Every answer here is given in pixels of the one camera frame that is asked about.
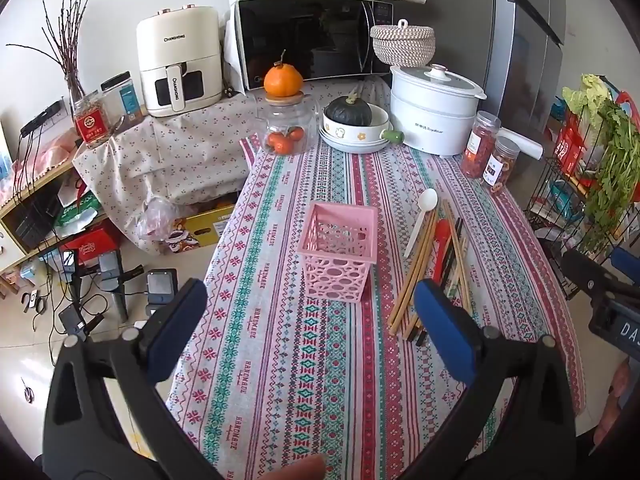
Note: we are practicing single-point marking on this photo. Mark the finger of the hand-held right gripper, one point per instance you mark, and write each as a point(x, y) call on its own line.
point(625, 262)
point(582, 275)

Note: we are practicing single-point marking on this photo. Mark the white air fryer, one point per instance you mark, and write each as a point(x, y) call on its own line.
point(177, 50)

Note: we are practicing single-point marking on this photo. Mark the person's right hand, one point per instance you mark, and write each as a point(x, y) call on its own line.
point(612, 410)

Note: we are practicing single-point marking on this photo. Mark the floral side table cloth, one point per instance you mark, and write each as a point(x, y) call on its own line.
point(190, 160)

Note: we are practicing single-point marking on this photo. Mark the jar of dried fruit rings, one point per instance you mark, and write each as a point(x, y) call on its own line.
point(500, 167)

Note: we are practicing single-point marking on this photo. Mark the white electric cooking pot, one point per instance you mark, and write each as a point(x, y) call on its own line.
point(432, 115)

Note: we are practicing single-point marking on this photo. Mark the green leafy vegetable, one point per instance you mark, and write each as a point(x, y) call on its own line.
point(617, 170)

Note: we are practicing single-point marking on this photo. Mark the napa cabbage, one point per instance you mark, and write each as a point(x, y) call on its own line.
point(590, 97)

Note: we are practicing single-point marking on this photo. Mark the red snack package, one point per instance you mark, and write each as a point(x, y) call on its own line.
point(570, 152)

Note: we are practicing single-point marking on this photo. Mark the orange with stem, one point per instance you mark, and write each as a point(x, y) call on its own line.
point(283, 80)

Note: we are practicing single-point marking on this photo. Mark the wooden shelf unit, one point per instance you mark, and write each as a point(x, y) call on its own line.
point(30, 210)

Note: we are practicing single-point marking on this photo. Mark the vase with dried branches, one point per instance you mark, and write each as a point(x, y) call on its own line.
point(75, 85)

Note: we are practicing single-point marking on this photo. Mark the jar of red dried fruit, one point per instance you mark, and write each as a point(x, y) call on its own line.
point(477, 150)

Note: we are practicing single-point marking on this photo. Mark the clear plastic bag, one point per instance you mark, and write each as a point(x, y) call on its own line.
point(155, 217)

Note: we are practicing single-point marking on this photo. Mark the grey refrigerator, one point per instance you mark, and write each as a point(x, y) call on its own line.
point(525, 35)

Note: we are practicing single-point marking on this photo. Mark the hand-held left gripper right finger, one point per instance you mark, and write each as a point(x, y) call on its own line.
point(442, 326)

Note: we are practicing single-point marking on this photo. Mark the woven lidded basket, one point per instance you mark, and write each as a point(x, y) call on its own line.
point(402, 45)

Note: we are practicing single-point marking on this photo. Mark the striped patterned tablecloth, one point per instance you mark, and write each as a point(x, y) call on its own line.
point(310, 360)

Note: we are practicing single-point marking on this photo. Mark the red plastic spoon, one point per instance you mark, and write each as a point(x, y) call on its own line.
point(442, 240)

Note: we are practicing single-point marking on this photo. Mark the black flat device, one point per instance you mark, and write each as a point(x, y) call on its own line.
point(42, 117)

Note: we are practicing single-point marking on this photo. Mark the person's left hand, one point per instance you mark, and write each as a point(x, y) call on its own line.
point(295, 470)

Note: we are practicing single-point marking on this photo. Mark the dark green pumpkin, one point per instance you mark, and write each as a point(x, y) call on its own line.
point(348, 110)

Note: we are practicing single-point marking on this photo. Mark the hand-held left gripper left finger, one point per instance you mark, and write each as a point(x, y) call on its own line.
point(176, 321)

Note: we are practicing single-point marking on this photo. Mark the pink plastic utensil basket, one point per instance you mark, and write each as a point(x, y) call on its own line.
point(336, 255)

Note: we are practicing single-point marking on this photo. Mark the brown wooden chopstick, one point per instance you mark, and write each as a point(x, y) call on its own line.
point(423, 274)
point(465, 280)
point(415, 270)
point(454, 255)

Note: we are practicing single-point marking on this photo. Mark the black power unit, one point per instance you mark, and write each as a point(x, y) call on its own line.
point(161, 287)

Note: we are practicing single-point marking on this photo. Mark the black microwave oven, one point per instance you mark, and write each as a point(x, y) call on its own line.
point(310, 35)

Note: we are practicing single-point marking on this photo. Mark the small orange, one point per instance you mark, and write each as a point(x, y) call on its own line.
point(296, 134)
point(279, 143)

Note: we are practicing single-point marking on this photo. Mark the glass jar with wooden lid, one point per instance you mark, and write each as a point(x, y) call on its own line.
point(287, 115)

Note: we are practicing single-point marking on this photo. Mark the clear container with black lid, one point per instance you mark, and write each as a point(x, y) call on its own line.
point(125, 100)

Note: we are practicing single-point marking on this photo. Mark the red label jar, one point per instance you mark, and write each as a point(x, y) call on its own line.
point(91, 122)

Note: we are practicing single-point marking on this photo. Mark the black chopstick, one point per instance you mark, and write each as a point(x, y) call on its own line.
point(451, 266)
point(458, 274)

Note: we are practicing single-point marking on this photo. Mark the white plastic spoon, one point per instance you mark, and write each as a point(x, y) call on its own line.
point(427, 201)

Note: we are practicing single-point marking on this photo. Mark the yellow cardboard box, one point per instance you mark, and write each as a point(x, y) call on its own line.
point(205, 230)

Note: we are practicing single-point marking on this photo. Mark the red box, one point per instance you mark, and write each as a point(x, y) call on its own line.
point(92, 247)

